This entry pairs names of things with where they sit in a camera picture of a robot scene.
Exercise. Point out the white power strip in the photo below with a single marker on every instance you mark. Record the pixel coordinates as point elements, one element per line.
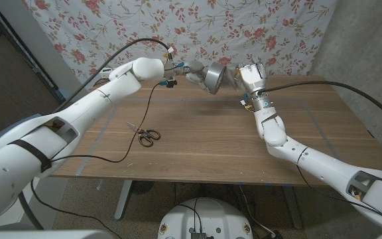
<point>106,70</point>

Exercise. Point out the grey duct tape roll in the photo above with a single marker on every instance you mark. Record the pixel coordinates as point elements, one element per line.
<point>215,77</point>

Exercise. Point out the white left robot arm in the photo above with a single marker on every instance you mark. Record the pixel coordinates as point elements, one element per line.
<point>78,123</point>

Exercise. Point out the orange black scissors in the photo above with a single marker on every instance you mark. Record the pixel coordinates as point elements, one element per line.
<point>146,136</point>

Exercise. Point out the black floor fan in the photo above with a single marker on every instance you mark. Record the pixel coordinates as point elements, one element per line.
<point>142,187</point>

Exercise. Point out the floral backdrop cloth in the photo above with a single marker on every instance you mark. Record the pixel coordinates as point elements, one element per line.
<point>191,26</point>

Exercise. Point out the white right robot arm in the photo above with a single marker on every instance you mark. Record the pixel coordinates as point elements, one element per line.
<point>327,159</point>

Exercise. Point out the grey table leg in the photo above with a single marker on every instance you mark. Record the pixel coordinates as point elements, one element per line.
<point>292,207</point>
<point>123,199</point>

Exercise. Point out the white robot torso base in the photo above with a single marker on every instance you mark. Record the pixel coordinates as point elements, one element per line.
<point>207,215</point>

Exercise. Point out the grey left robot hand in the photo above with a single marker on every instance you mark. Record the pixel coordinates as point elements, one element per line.
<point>194,71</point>

